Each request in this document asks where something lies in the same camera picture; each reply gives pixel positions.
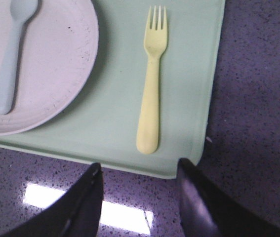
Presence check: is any yellow plastic fork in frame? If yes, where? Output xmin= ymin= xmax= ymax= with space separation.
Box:
xmin=136 ymin=6 xmax=168 ymax=155

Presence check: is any white round plate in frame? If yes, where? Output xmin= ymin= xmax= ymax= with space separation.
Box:
xmin=0 ymin=0 xmax=99 ymax=136

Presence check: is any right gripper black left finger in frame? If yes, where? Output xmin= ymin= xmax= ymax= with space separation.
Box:
xmin=2 ymin=163 xmax=103 ymax=237

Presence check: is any light blue plastic spoon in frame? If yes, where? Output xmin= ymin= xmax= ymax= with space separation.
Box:
xmin=0 ymin=0 xmax=39 ymax=115

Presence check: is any light green rectangular tray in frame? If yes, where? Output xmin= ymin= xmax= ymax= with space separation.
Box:
xmin=0 ymin=0 xmax=225 ymax=178

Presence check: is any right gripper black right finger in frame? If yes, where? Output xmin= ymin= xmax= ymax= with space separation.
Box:
xmin=176 ymin=158 xmax=280 ymax=237

